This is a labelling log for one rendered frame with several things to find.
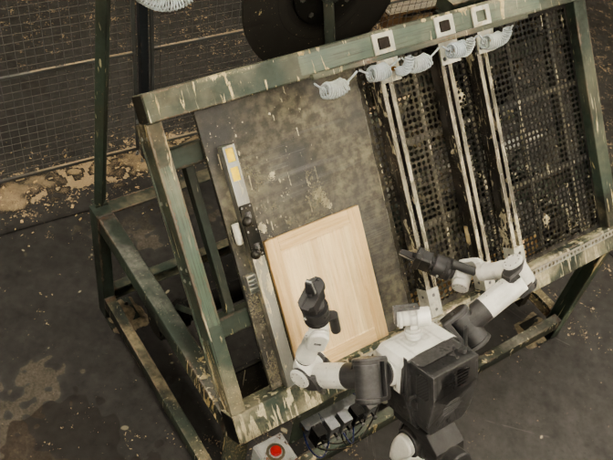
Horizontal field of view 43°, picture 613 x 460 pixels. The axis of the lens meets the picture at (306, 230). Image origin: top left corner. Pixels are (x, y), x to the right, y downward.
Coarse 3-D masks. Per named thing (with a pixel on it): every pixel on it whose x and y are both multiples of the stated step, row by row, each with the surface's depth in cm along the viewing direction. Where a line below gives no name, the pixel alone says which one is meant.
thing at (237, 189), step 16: (224, 160) 275; (240, 176) 279; (240, 192) 279; (240, 224) 283; (256, 272) 285; (272, 288) 289; (272, 304) 290; (272, 320) 290; (272, 336) 293; (288, 352) 295; (288, 368) 296; (288, 384) 296
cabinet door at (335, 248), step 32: (320, 224) 300; (352, 224) 307; (288, 256) 294; (320, 256) 301; (352, 256) 309; (288, 288) 295; (352, 288) 310; (288, 320) 296; (352, 320) 312; (384, 320) 320; (352, 352) 313
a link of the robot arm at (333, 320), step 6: (330, 312) 253; (336, 312) 253; (330, 318) 252; (336, 318) 251; (306, 324) 251; (324, 324) 250; (330, 324) 255; (336, 324) 254; (312, 330) 254; (336, 330) 257
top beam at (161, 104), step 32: (512, 0) 329; (544, 0) 338; (576, 0) 349; (416, 32) 305; (256, 64) 271; (288, 64) 277; (320, 64) 284; (160, 96) 254; (192, 96) 260; (224, 96) 266
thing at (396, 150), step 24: (384, 48) 297; (408, 72) 292; (384, 96) 303; (384, 120) 308; (384, 144) 313; (408, 168) 312; (408, 192) 313; (408, 216) 316; (408, 240) 322; (432, 288) 324; (432, 312) 325
